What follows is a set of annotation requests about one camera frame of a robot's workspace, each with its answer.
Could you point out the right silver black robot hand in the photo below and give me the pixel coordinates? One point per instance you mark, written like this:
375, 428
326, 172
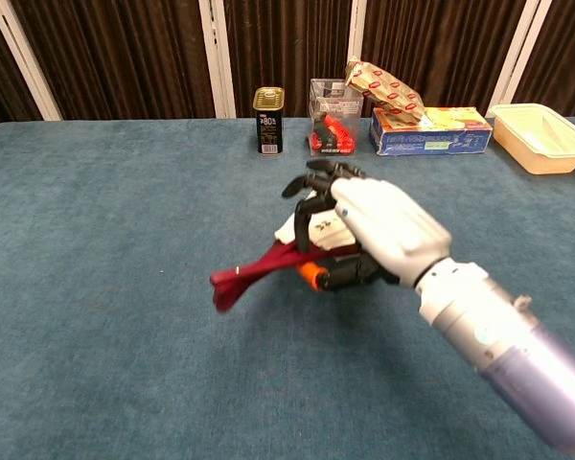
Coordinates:
388, 225

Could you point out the white paper red-ribbed folding fan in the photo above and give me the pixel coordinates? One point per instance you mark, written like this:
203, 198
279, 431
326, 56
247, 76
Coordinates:
249, 278

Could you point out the blue cardboard tissue box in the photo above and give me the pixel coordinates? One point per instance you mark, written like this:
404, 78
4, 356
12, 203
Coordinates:
431, 136

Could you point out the clear plastic box red contents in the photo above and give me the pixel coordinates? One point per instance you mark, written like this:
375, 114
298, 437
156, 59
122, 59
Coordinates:
335, 105

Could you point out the gold snack bag red print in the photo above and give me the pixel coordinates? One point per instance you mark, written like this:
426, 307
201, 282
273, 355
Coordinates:
388, 91

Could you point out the black tin can gold lid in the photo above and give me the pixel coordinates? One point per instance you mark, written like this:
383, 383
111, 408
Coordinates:
269, 124

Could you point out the cream plastic tray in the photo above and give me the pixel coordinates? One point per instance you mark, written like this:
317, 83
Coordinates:
541, 139

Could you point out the blue felt table mat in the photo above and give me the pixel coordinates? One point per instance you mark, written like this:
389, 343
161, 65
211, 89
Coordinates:
100, 287

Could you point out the white screen frame post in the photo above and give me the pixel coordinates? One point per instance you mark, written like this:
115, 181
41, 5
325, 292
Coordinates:
515, 57
24, 57
218, 57
358, 38

